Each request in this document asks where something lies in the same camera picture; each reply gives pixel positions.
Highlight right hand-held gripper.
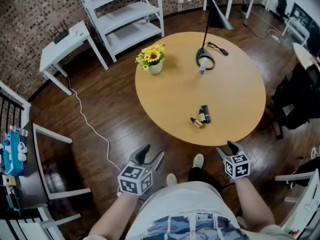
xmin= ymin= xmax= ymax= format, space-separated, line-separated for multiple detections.
xmin=216 ymin=140 xmax=252 ymax=184

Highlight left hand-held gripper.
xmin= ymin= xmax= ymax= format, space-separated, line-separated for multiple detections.
xmin=117 ymin=143 xmax=165 ymax=197

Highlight black small tube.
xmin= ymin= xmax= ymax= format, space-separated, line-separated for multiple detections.
xmin=200 ymin=104 xmax=212 ymax=124

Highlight white small bottle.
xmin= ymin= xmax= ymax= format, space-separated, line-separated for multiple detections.
xmin=198 ymin=57 xmax=209 ymax=76

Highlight person's right forearm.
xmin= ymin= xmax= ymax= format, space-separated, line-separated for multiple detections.
xmin=234 ymin=177 xmax=276 ymax=232

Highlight person's left forearm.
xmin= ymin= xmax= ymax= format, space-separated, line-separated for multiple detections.
xmin=87 ymin=191 xmax=141 ymax=237

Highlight person's left shoe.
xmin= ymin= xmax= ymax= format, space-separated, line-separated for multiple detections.
xmin=166 ymin=173 xmax=179 ymax=187

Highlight person's shoe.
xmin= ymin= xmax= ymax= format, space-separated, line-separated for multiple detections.
xmin=166 ymin=173 xmax=179 ymax=187
xmin=192 ymin=153 xmax=205 ymax=170

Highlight person's right shoe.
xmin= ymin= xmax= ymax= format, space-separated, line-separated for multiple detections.
xmin=192 ymin=153 xmax=205 ymax=170

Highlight person's black trousers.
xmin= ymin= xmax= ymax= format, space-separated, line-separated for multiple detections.
xmin=187 ymin=167 xmax=223 ymax=197

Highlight person's white printed shirt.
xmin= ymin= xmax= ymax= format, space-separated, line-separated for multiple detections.
xmin=82 ymin=181 xmax=296 ymax=240

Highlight black office chair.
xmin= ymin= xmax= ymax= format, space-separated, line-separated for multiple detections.
xmin=276 ymin=0 xmax=291 ymax=20
xmin=271 ymin=62 xmax=320 ymax=140

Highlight sunflowers in white pot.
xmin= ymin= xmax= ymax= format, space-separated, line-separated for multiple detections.
xmin=135 ymin=43 xmax=167 ymax=75

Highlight white round table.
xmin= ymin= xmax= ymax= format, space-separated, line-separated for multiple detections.
xmin=292 ymin=42 xmax=320 ymax=72

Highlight white metal shelf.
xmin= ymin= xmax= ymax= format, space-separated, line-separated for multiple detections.
xmin=74 ymin=0 xmax=165 ymax=63

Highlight white rounded object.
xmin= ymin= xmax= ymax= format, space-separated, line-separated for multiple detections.
xmin=17 ymin=141 xmax=28 ymax=162

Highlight pack of water bottles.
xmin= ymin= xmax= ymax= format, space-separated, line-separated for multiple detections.
xmin=9 ymin=125 xmax=28 ymax=137

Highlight black desk lamp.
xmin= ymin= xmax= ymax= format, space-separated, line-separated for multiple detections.
xmin=196 ymin=0 xmax=235 ymax=71

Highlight blue tissue box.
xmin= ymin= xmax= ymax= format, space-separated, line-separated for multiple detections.
xmin=2 ymin=130 xmax=25 ymax=177

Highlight white side table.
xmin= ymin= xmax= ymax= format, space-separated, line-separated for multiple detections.
xmin=39 ymin=20 xmax=110 ymax=97

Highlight white office desk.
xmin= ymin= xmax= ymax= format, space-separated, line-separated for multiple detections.
xmin=282 ymin=16 xmax=311 ymax=46

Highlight small beige box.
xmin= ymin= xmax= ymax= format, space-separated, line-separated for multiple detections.
xmin=1 ymin=175 xmax=17 ymax=187

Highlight black metal railing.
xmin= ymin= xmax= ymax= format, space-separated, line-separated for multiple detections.
xmin=0 ymin=91 xmax=26 ymax=135

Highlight black router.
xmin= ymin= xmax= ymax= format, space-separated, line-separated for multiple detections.
xmin=47 ymin=20 xmax=70 ymax=45

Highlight black monitor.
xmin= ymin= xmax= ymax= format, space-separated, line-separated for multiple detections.
xmin=291 ymin=2 xmax=320 ymax=35

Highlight white floor cable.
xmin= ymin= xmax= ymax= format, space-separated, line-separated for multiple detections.
xmin=66 ymin=76 xmax=123 ymax=198

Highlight white coiled cable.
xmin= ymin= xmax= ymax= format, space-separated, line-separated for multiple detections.
xmin=309 ymin=145 xmax=320 ymax=160

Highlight white frame desk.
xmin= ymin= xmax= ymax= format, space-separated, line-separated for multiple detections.
xmin=274 ymin=168 xmax=320 ymax=240

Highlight black lamp cable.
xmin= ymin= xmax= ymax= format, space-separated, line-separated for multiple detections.
xmin=204 ymin=41 xmax=230 ymax=57

